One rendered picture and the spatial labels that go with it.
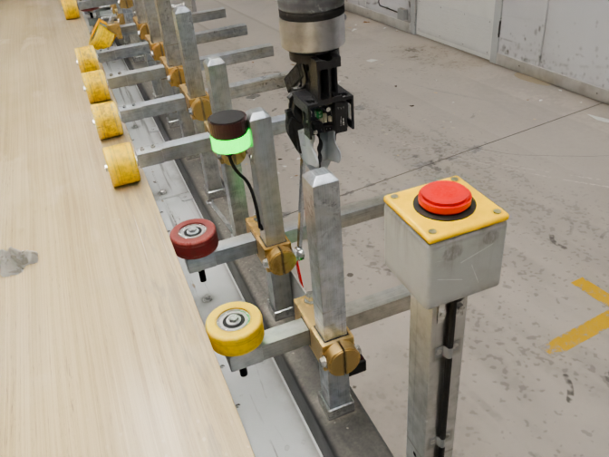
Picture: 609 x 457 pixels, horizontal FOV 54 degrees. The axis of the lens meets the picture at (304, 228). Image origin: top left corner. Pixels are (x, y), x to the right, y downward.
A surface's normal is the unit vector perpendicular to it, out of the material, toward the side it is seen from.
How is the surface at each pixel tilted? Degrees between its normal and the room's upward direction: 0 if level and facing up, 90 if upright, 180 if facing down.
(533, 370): 0
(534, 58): 90
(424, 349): 90
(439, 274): 90
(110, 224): 0
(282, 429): 0
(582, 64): 90
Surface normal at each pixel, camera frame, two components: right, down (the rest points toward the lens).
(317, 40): 0.14, 0.54
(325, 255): 0.37, 0.50
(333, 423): -0.07, -0.83
